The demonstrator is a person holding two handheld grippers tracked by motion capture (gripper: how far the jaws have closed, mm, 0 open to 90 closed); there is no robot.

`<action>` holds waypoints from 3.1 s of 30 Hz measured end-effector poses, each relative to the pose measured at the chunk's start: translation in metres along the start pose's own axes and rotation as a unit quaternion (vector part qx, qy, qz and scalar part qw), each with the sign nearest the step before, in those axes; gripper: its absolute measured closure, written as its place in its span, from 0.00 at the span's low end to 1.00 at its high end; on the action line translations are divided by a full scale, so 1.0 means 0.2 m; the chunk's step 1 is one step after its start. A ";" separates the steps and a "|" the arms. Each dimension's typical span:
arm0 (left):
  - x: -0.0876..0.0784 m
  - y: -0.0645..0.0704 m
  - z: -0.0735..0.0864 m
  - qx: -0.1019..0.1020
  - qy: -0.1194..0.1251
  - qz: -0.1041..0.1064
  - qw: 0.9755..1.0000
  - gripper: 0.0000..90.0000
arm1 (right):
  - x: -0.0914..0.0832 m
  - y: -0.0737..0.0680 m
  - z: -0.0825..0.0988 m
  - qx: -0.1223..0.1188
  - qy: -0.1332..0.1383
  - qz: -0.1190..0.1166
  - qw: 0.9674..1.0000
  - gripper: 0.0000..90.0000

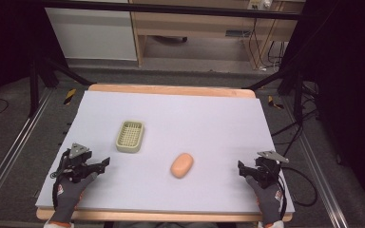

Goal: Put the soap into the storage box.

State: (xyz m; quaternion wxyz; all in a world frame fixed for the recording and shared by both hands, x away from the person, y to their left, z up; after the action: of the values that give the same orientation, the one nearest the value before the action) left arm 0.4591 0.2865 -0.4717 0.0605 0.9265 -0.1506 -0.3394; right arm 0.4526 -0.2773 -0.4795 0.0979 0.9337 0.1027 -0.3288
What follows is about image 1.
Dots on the black metal frame bar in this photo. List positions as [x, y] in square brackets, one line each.
[171, 9]

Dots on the metal floor rail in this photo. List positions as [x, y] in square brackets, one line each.
[316, 171]
[15, 148]

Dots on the person's left hand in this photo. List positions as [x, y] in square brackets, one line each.
[68, 196]

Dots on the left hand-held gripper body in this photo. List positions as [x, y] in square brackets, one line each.
[77, 161]

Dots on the wooden table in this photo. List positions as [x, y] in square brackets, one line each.
[171, 90]

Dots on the white cabinet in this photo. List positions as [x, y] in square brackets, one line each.
[92, 34]

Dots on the white foam mat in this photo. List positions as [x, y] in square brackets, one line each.
[183, 126]

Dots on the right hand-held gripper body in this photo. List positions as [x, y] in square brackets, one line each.
[267, 167]

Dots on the person's right hand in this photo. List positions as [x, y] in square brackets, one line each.
[269, 199]

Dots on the white power strip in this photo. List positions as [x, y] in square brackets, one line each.
[260, 3]

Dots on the black frame stand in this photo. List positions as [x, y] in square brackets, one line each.
[44, 76]
[285, 79]

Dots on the wooden desk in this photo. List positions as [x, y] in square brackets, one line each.
[202, 25]

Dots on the pale green soap dish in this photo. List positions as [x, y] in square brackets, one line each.
[130, 136]

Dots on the yellow black striped tape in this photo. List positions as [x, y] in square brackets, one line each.
[275, 104]
[70, 96]

